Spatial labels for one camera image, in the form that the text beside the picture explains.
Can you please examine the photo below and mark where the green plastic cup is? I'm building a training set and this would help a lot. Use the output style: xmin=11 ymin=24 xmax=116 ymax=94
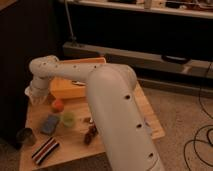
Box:
xmin=61 ymin=112 xmax=75 ymax=127

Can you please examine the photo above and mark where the orange ball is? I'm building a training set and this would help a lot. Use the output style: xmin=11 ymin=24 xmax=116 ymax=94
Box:
xmin=51 ymin=99 xmax=64 ymax=112

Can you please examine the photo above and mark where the blue grey cloth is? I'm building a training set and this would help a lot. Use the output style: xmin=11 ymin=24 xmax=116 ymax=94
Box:
xmin=144 ymin=118 xmax=152 ymax=135

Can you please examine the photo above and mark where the white paper cup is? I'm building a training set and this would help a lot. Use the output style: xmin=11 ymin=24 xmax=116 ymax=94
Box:
xmin=24 ymin=86 xmax=43 ymax=105

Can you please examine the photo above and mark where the blue sponge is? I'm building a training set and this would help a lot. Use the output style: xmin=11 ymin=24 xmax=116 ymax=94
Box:
xmin=40 ymin=115 xmax=60 ymax=135

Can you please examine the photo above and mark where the yellow plastic bin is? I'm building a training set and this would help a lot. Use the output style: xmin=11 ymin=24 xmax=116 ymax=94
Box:
xmin=50 ymin=57 xmax=106 ymax=99

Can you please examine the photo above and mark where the dark grey cup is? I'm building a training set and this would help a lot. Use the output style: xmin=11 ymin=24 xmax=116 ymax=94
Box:
xmin=17 ymin=128 xmax=36 ymax=146

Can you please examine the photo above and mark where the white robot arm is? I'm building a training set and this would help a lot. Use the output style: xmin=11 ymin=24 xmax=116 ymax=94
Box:
xmin=26 ymin=55 xmax=165 ymax=171

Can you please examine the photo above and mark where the striped black red eraser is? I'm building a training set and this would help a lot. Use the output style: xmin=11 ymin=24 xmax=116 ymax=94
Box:
xmin=31 ymin=137 xmax=59 ymax=165

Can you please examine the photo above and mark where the black cable on floor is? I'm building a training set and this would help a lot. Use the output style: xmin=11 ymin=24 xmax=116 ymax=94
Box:
xmin=183 ymin=61 xmax=213 ymax=169

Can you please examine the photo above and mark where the grey metal shelf rail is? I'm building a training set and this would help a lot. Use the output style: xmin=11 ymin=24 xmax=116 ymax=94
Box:
xmin=63 ymin=42 xmax=213 ymax=79

